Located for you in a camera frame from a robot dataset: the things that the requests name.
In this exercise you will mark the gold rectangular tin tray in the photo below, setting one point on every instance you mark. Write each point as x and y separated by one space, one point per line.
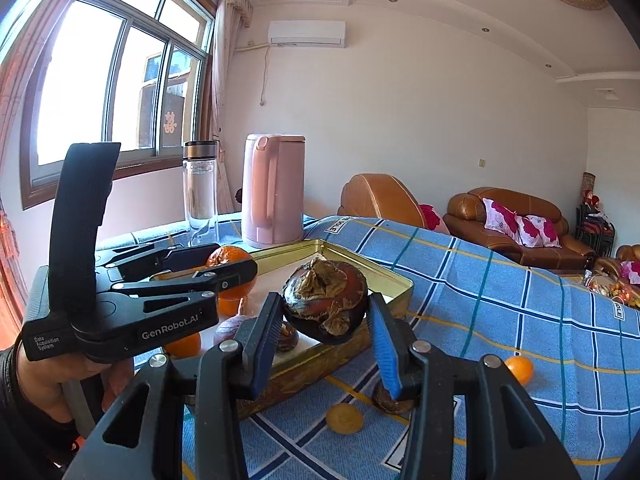
310 361

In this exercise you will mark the floral pillow left on sofa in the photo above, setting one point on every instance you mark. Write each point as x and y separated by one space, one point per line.
501 219

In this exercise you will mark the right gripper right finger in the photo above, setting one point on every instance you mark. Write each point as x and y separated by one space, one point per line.
506 435

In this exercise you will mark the floral pillow right on sofa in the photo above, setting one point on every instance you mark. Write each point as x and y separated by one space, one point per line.
537 232

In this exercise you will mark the person's left hand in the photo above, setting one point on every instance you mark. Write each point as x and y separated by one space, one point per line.
41 381

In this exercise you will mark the small yellow-green fruit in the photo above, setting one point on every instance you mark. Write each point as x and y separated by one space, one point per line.
344 418

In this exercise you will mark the floral pillow on armchair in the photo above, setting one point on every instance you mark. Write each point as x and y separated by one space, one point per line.
630 271

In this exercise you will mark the beige lace curtain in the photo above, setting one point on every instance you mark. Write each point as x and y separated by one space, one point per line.
231 16

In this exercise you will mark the pink electric kettle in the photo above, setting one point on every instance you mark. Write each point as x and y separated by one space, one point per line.
273 189

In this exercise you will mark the brown leather armchair left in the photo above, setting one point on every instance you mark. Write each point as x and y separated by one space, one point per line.
380 196

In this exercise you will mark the smooth oval orange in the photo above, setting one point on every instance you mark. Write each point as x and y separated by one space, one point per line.
185 347

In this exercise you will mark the brown leather armchair right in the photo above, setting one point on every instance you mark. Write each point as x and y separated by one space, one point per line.
610 266

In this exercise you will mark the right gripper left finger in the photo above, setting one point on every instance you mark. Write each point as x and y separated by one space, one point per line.
140 436

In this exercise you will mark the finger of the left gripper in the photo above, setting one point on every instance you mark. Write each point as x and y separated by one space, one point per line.
159 295
136 263

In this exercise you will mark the brown leather three-seat sofa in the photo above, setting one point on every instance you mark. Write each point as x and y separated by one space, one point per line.
465 218

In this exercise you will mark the clear glass water bottle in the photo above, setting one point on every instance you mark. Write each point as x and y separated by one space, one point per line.
199 169

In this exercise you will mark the small orange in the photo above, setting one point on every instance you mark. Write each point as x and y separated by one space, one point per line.
522 368

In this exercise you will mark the white wall air conditioner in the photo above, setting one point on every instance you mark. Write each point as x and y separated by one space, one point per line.
330 34

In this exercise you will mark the purple red radish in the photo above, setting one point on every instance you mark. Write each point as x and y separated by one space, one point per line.
228 328

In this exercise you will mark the coffee table with snacks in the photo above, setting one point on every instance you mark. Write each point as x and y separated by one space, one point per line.
613 288

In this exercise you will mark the red pillow on left armchair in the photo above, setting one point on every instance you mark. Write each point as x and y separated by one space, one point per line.
432 220

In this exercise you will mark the brown leather armchair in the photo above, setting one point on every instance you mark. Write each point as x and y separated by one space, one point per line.
380 196
610 266

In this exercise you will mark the window with metal frame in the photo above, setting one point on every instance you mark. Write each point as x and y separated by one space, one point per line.
112 73

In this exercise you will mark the floral pillow on sofa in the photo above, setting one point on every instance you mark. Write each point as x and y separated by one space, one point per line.
537 232
501 219

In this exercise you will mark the peeling water chestnut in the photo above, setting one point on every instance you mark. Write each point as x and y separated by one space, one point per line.
288 339

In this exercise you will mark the large front mandarin orange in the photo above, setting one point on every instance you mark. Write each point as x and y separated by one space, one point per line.
238 265

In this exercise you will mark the stacked dark chairs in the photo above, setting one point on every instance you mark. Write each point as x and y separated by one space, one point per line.
592 225

